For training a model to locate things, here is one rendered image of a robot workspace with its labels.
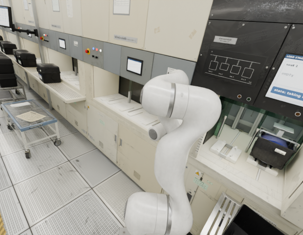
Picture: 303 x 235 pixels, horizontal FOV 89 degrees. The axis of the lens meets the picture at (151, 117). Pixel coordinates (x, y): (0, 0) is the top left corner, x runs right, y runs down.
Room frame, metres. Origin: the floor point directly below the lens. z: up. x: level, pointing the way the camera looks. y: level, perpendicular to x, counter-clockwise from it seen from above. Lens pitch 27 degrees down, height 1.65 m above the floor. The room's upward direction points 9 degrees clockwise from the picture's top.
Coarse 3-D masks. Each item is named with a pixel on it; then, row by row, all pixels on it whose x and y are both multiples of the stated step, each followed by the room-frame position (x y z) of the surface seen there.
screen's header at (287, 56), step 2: (286, 54) 0.82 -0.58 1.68; (288, 54) 0.81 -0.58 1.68; (286, 56) 0.81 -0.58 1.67; (288, 56) 0.81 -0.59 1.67; (290, 56) 0.81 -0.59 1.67; (292, 56) 0.80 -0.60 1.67; (294, 56) 0.80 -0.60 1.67; (296, 56) 0.79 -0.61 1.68; (298, 56) 0.79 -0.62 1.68; (300, 56) 0.79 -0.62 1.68; (302, 56) 0.78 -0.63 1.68; (290, 58) 0.80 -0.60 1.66; (292, 58) 0.80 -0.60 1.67; (294, 58) 0.80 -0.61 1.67; (296, 58) 0.79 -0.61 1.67; (298, 58) 0.79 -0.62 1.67; (300, 58) 0.78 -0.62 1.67; (302, 58) 0.78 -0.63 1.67; (302, 60) 0.78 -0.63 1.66
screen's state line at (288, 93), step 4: (272, 88) 0.81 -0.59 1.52; (276, 88) 0.80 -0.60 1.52; (280, 88) 0.79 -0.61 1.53; (272, 92) 0.80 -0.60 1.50; (276, 92) 0.79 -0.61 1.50; (280, 92) 0.79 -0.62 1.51; (284, 92) 0.78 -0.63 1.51; (288, 92) 0.77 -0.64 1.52; (292, 92) 0.76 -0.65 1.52; (296, 92) 0.75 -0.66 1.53; (288, 96) 0.76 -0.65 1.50; (292, 96) 0.76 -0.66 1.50; (296, 96) 0.75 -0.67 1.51; (300, 96) 0.74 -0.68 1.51
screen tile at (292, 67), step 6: (288, 66) 0.80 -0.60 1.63; (294, 66) 0.79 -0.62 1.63; (300, 66) 0.77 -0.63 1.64; (294, 72) 0.78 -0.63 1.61; (300, 72) 0.77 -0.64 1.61; (282, 78) 0.80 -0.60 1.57; (288, 78) 0.79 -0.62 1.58; (294, 78) 0.77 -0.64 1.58; (282, 84) 0.79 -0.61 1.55; (288, 84) 0.78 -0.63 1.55; (294, 84) 0.77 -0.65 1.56; (300, 84) 0.75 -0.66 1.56
